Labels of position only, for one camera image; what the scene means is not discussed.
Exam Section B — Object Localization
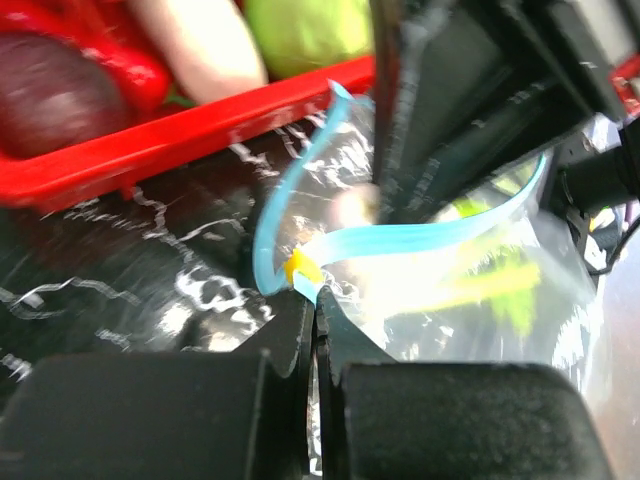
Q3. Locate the green toy cabbage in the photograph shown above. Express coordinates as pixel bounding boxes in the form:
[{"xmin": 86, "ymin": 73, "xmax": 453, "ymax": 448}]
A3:
[{"xmin": 244, "ymin": 0, "xmax": 373, "ymax": 79}]

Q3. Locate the white toy radish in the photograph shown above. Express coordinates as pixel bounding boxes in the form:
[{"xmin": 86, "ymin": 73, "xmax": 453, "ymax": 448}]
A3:
[{"xmin": 128, "ymin": 0, "xmax": 268, "ymax": 104}]

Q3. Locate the toy leek green white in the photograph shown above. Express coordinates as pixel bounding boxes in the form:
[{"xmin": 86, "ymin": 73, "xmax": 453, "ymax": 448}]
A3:
[{"xmin": 423, "ymin": 210, "xmax": 542, "ymax": 337}]

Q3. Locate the red plastic bin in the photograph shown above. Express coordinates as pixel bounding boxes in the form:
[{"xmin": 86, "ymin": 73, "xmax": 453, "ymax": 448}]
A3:
[{"xmin": 0, "ymin": 0, "xmax": 376, "ymax": 211}]

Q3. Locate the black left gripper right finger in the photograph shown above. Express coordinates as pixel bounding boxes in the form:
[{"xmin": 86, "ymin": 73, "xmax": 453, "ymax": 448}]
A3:
[{"xmin": 315, "ymin": 288, "xmax": 613, "ymax": 479}]

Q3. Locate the purple toy onion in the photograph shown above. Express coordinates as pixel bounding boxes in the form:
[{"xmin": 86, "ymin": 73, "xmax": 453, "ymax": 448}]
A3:
[{"xmin": 1, "ymin": 32, "xmax": 131, "ymax": 159}]

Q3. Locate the red toy chili pepper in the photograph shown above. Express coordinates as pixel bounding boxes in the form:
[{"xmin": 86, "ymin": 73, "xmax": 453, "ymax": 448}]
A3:
[{"xmin": 79, "ymin": 44, "xmax": 196, "ymax": 114}]

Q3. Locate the blue zipper clear bag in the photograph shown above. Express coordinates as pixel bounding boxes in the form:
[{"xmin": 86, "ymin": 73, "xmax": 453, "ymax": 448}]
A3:
[{"xmin": 253, "ymin": 84, "xmax": 606, "ymax": 373}]

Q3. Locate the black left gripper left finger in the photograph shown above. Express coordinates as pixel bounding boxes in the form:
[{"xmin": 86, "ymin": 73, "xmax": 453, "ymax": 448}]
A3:
[{"xmin": 1, "ymin": 292, "xmax": 315, "ymax": 479}]

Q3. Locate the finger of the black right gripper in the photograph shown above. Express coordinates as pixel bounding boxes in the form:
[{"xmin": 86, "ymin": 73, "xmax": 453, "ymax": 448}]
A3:
[{"xmin": 371, "ymin": 1, "xmax": 587, "ymax": 224}]

